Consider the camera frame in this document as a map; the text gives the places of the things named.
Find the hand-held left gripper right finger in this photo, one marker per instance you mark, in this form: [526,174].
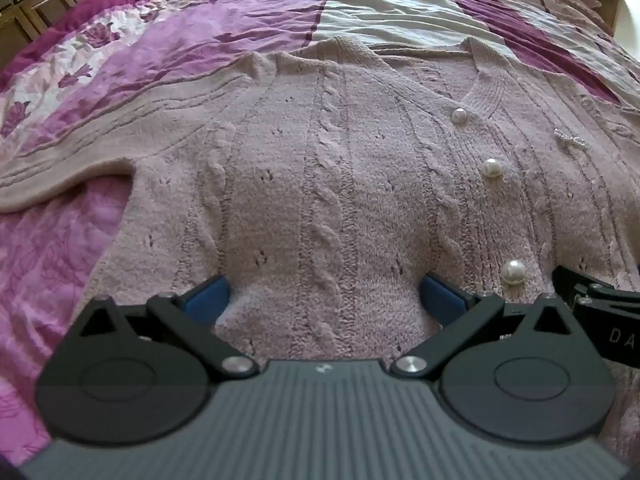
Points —
[442,300]

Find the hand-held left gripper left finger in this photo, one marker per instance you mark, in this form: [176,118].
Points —
[206,294]

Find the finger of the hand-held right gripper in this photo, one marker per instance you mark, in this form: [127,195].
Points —
[567,280]

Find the pink knit cardigan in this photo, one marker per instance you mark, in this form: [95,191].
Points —
[350,185]

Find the purple floral bedspread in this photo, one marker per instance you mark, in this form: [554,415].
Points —
[165,35]

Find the wooden cabinet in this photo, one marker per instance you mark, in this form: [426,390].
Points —
[35,5]

